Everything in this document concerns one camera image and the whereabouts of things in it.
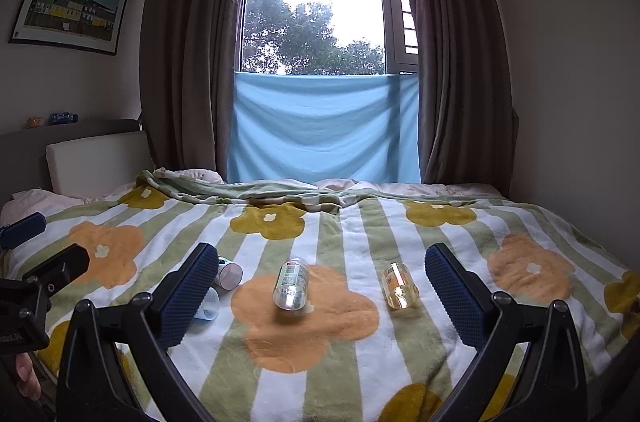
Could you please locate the striped flower blanket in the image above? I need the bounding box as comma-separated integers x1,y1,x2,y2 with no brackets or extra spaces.
0,169,640,422

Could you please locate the white pillow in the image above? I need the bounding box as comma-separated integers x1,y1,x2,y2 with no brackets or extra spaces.
0,188,92,229

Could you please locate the light blue cloth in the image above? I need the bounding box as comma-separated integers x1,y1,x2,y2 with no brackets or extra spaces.
226,71,424,184

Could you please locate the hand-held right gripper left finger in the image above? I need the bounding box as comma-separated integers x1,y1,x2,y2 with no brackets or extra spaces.
55,242,221,422

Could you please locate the white headboard cushion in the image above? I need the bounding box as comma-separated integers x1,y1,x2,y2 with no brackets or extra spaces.
45,131,154,198

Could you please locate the translucent pinkish cup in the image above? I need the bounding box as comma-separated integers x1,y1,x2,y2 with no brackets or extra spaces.
213,256,244,291

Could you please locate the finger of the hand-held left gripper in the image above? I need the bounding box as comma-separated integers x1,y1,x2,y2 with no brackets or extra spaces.
22,243,91,299
0,211,48,250

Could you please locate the window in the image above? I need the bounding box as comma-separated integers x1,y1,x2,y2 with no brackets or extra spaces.
234,0,422,78

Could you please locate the person's left hand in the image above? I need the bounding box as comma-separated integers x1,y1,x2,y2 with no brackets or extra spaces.
14,352,42,401

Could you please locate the grey bed headboard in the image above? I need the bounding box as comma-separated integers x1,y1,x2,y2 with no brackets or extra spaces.
0,118,155,204

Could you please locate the clear cup with green label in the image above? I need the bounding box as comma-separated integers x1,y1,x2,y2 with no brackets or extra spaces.
272,257,309,311

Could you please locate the clear yellowish cup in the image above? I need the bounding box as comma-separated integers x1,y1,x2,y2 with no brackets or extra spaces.
381,262,420,309

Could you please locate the pale pink bed sheet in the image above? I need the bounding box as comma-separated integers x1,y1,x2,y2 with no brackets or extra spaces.
172,169,502,199

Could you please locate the brown curtain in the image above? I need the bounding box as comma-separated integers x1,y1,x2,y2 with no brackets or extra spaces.
399,0,519,199
139,0,257,184

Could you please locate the light blue cup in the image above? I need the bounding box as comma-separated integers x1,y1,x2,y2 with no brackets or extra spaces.
193,287,221,322

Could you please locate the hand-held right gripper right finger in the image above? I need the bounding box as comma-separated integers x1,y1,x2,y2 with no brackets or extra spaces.
424,243,589,422

